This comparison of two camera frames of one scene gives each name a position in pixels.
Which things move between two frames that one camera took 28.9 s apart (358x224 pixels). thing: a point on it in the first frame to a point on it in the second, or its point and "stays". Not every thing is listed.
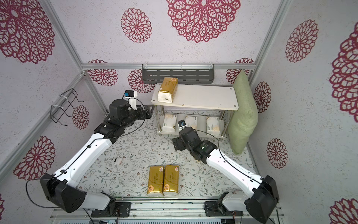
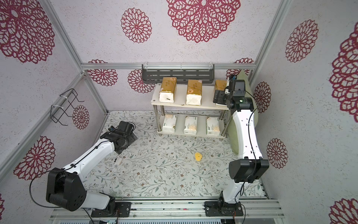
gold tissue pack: x=168 y=90 stays
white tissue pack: x=170 y=123 stays
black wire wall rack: x=57 y=112 stays
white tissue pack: x=213 y=125 stays
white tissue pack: x=191 y=121 stays
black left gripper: x=148 y=114 to x=132 y=138
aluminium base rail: x=160 y=208 stays
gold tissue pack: x=171 y=180 to x=220 y=84
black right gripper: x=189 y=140 to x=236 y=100
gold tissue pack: x=155 y=180 to x=194 y=90
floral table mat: x=140 y=162 stays
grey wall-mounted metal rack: x=185 y=73 stays
